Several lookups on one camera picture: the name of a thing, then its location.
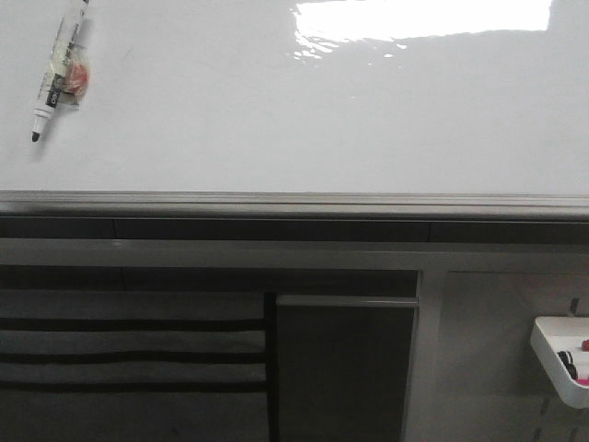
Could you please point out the white black-tipped whiteboard marker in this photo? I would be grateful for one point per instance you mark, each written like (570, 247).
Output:
(66, 77)

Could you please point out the white glossy whiteboard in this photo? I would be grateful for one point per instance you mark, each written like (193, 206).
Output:
(381, 109)

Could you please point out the dark grey panel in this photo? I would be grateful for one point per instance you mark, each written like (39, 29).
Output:
(343, 366)

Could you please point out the white plastic marker tray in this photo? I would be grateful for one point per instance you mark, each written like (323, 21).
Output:
(553, 334)

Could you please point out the black capped marker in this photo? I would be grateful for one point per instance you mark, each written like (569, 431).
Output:
(567, 360)

